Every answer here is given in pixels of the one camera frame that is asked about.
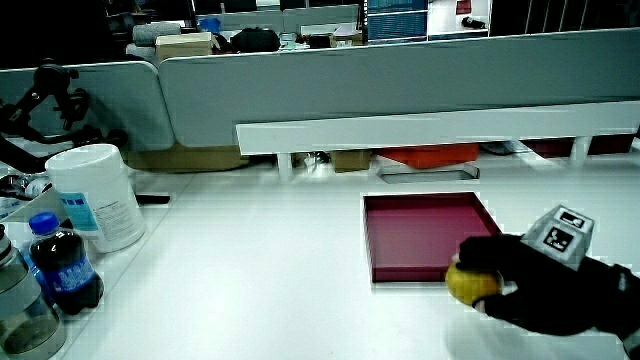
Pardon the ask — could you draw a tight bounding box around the person's right hand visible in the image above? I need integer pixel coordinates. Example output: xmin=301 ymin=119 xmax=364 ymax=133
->
xmin=457 ymin=204 xmax=620 ymax=338

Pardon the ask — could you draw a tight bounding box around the yellow orange fruit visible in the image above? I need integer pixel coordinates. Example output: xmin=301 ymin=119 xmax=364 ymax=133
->
xmin=444 ymin=258 xmax=504 ymax=307

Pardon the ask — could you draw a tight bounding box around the dark red square plate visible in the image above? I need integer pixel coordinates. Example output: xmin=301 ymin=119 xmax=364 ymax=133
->
xmin=363 ymin=191 xmax=503 ymax=284

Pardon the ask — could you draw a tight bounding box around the person's right forearm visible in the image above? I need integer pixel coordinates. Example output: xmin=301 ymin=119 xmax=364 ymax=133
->
xmin=610 ymin=263 xmax=640 ymax=359

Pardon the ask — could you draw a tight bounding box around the grey flat tray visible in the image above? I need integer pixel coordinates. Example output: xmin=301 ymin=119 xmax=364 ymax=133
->
xmin=375 ymin=162 xmax=481 ymax=185

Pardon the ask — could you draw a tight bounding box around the dark red box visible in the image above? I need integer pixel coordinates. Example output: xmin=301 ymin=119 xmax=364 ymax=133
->
xmin=522 ymin=133 xmax=637 ymax=159

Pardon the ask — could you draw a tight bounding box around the orange box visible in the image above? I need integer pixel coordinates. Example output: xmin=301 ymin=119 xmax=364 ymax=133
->
xmin=377 ymin=143 xmax=480 ymax=170

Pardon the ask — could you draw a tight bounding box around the white desk shelf riser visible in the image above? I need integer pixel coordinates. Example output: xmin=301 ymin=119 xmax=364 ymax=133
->
xmin=235 ymin=100 xmax=640 ymax=183

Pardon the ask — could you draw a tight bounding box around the small cardboard box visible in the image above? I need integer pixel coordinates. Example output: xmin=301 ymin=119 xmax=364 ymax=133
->
xmin=329 ymin=149 xmax=372 ymax=174

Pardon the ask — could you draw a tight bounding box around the large grey desk partition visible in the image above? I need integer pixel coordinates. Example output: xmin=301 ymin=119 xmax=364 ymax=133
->
xmin=157 ymin=27 xmax=640 ymax=149

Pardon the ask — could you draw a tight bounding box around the blue display screen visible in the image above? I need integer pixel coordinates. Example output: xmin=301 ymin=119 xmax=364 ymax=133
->
xmin=366 ymin=0 xmax=430 ymax=44

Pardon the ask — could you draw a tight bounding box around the flat brown box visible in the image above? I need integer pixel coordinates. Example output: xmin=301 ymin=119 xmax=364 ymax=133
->
xmin=122 ymin=143 xmax=250 ymax=174

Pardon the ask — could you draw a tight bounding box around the black bag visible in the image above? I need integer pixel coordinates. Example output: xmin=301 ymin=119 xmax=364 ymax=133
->
xmin=230 ymin=27 xmax=281 ymax=54

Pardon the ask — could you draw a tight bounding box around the small black flat object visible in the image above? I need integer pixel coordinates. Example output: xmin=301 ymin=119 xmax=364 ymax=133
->
xmin=135 ymin=193 xmax=172 ymax=206

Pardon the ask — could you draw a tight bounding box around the large cardboard box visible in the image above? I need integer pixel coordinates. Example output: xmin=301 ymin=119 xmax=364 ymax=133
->
xmin=154 ymin=32 xmax=214 ymax=63

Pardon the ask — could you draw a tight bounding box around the small grey desk partition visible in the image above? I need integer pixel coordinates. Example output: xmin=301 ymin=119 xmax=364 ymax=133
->
xmin=0 ymin=60 xmax=176 ymax=152

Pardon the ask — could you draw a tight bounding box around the white wipes canister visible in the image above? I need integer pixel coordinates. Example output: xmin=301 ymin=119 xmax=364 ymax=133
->
xmin=44 ymin=143 xmax=147 ymax=254

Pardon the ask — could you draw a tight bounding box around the grey rolled cloth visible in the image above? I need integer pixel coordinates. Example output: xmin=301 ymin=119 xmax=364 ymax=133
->
xmin=131 ymin=21 xmax=183 ymax=47

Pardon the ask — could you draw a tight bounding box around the cola bottle with blue cap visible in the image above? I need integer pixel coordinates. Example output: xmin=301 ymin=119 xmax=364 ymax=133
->
xmin=22 ymin=211 xmax=105 ymax=316

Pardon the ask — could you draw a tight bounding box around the clear glass jar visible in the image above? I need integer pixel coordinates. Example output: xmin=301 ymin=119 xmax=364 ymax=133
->
xmin=0 ymin=223 xmax=68 ymax=360

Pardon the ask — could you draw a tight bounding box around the black camera arm stand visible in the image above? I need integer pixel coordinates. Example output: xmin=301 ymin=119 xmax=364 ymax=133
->
xmin=0 ymin=59 xmax=129 ymax=174

